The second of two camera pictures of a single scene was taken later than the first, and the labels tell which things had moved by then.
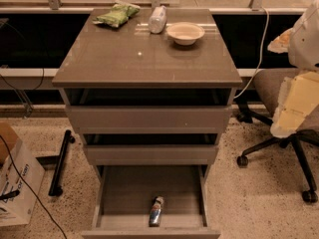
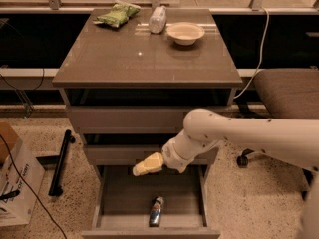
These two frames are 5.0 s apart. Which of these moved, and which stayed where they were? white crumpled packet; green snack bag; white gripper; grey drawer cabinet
Moved: white gripper
Stayed: grey drawer cabinet; green snack bag; white crumpled packet
